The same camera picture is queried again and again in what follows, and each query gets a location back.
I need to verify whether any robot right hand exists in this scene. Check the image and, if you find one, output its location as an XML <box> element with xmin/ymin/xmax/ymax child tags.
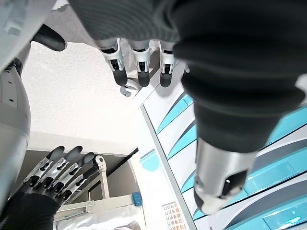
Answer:
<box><xmin>0</xmin><ymin>145</ymin><xmax>100</xmax><ymax>230</ymax></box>

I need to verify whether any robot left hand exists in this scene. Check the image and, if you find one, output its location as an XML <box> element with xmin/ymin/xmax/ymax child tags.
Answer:
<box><xmin>68</xmin><ymin>0</ymin><xmax>307</xmax><ymax>215</ymax></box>

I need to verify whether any white cart caster wheel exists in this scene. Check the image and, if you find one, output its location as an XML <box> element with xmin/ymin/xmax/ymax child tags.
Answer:
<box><xmin>119</xmin><ymin>78</ymin><xmax>138</xmax><ymax>97</ymax></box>

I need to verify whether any blue plastic bed fitting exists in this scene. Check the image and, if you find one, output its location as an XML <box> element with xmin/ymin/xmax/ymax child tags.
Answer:
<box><xmin>130</xmin><ymin>191</ymin><xmax>142</xmax><ymax>207</ymax></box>

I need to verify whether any white medical cart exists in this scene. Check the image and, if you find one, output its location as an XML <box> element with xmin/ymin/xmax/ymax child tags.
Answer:
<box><xmin>119</xmin><ymin>57</ymin><xmax>307</xmax><ymax>230</ymax></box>

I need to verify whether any white mesh side basket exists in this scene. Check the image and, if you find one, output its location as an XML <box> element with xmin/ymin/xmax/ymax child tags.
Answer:
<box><xmin>162</xmin><ymin>202</ymin><xmax>184</xmax><ymax>230</ymax></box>

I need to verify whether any white hospital bed frame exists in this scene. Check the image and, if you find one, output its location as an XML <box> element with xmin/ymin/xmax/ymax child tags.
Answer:
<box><xmin>54</xmin><ymin>147</ymin><xmax>147</xmax><ymax>230</ymax></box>

